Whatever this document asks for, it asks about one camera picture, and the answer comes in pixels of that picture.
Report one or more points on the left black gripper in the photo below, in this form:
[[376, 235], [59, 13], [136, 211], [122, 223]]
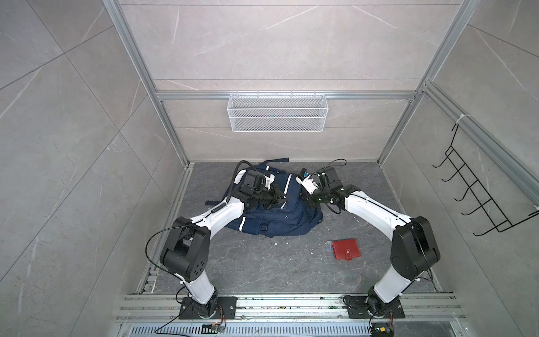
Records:
[[275, 192]]

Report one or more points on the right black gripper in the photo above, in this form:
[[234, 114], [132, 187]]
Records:
[[309, 199]]

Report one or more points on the navy blue backpack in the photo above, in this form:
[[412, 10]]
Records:
[[293, 218]]

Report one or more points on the red leather wallet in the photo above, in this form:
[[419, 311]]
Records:
[[345, 250]]

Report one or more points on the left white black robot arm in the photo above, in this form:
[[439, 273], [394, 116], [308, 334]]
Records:
[[186, 251]]

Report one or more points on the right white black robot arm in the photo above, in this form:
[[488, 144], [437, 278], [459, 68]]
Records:
[[414, 249]]

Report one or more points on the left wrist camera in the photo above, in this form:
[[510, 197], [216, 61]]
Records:
[[269, 179]]

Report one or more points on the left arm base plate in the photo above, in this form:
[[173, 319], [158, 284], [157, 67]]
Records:
[[208, 308]]

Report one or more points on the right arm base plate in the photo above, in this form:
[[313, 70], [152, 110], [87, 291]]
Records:
[[366, 307]]

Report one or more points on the black wire hook rack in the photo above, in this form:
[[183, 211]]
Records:
[[497, 220]]

